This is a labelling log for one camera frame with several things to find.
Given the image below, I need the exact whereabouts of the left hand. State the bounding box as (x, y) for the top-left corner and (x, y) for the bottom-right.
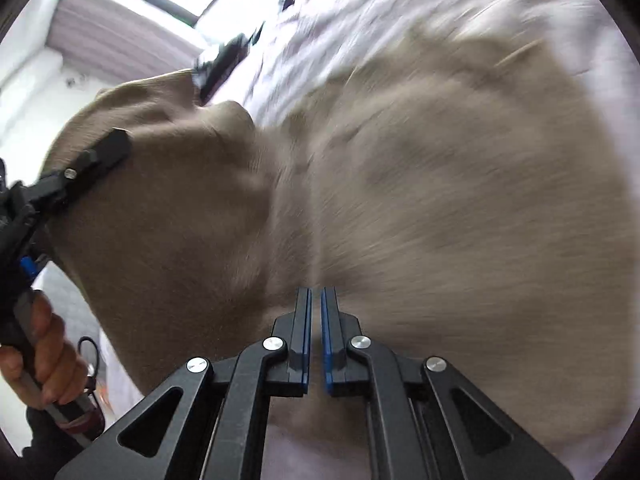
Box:
(1, 290), (88, 410)

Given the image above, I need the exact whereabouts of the lavender plush bed blanket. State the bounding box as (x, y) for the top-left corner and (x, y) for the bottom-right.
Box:
(224, 0), (639, 479)

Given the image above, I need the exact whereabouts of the brown knit sweater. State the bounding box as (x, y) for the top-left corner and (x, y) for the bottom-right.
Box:
(44, 32), (636, 449)

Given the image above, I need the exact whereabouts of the grey curtain left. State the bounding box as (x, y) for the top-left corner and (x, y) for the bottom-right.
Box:
(47, 0), (207, 82)

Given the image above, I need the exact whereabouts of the black clothes pile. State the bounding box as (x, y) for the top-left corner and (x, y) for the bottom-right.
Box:
(191, 0), (295, 106)

